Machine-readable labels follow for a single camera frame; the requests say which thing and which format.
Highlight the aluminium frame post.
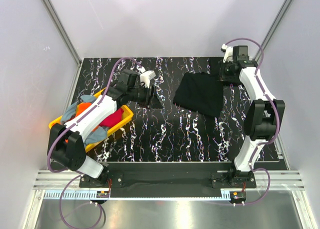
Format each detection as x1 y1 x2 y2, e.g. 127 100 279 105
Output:
41 0 82 66
261 0 294 52

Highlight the yellow plastic bin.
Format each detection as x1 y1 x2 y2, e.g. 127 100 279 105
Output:
48 90 134 153

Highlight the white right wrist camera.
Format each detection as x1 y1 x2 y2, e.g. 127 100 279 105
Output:
221 44 233 63

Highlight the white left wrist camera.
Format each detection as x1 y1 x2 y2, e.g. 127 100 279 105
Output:
138 67 156 88

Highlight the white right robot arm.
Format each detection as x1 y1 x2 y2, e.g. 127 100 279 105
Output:
220 44 286 188

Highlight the orange t-shirt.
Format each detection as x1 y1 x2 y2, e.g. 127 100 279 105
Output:
60 102 92 125

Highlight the aluminium frame post left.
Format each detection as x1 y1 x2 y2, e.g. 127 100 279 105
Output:
41 0 82 66

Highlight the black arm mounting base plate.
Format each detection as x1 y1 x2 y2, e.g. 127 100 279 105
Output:
79 170 257 189

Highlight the folded black t-shirt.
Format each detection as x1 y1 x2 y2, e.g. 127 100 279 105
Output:
208 57 223 77

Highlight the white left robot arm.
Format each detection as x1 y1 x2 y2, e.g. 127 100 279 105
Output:
47 69 162 187

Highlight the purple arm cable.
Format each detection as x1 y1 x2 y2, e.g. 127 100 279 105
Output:
207 37 281 206
46 57 147 227

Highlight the red t-shirt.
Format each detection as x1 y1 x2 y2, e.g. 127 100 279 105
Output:
99 108 124 128

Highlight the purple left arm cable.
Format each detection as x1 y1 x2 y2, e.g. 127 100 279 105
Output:
46 57 147 227

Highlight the light blue grey t-shirt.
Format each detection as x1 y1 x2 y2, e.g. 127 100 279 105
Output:
60 95 108 147

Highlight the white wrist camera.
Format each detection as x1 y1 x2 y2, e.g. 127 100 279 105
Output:
221 44 233 63
138 67 156 88

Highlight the aluminium frame post right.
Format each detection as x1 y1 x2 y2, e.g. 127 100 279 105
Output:
261 0 294 52

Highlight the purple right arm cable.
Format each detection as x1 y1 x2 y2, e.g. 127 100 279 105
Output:
207 37 281 206

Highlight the black t-shirt with blue logo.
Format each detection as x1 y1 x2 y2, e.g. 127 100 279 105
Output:
172 72 224 118

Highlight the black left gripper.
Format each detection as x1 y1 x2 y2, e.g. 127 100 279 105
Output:
128 83 163 110

